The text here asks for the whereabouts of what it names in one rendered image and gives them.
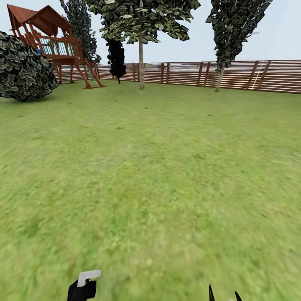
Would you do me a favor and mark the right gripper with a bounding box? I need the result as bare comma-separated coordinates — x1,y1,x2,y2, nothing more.
209,285,242,301

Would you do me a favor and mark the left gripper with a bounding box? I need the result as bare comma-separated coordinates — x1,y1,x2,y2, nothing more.
67,279,97,301

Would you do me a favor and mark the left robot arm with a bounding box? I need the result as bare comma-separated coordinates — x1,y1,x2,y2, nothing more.
67,270,101,301

